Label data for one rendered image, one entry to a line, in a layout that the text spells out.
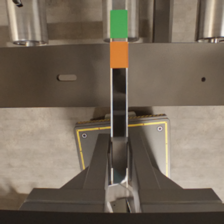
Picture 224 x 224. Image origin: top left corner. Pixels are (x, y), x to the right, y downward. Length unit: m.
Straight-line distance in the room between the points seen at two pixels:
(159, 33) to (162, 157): 0.92
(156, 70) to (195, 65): 0.06
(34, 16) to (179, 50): 0.44
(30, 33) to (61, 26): 0.96
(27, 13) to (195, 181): 1.90
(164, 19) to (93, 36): 0.86
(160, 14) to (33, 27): 0.42
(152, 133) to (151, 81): 0.97
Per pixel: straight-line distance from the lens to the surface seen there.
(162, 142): 1.24
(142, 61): 0.24
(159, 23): 0.66
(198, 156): 1.81
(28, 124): 1.70
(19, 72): 0.27
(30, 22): 0.57
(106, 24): 0.52
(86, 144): 1.22
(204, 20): 0.60
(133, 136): 0.16
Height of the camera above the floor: 1.40
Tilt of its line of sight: 75 degrees down
